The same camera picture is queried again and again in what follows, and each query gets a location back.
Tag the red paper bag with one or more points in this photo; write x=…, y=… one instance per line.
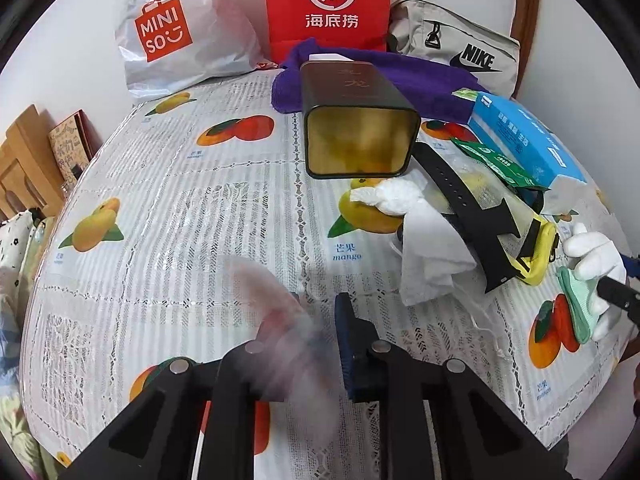
x=327, y=5

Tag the floral fabric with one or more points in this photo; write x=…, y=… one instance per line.
x=22, y=245

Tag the white plastic shopping bag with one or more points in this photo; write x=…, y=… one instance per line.
x=175, y=20

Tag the white mesh bag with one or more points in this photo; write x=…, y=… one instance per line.
x=430, y=255

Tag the light green cloth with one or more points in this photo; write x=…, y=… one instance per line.
x=575, y=300

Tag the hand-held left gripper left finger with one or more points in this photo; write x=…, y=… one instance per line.
x=232, y=390

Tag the wooden furniture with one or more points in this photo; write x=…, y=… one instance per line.
x=25, y=170

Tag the grey sling bag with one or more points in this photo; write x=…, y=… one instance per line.
x=450, y=35

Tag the dark green tin box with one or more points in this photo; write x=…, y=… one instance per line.
x=350, y=90

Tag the blue tissue box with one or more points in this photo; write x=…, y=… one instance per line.
x=520, y=135

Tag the pinkish grey soft cloth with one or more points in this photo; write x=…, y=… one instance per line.
x=282, y=330

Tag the small white red packet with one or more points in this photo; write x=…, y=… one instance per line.
x=267, y=65

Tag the dark green foil packet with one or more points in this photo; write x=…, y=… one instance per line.
x=500, y=165

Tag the brown printed box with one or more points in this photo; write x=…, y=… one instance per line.
x=72, y=145

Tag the purple towel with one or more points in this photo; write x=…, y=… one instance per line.
x=430, y=90

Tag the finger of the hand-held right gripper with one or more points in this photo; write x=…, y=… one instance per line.
x=633, y=265
x=622, y=297

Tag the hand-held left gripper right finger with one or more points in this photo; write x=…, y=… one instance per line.
x=343, y=325

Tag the crumpled white tissue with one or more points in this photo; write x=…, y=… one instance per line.
x=390, y=197

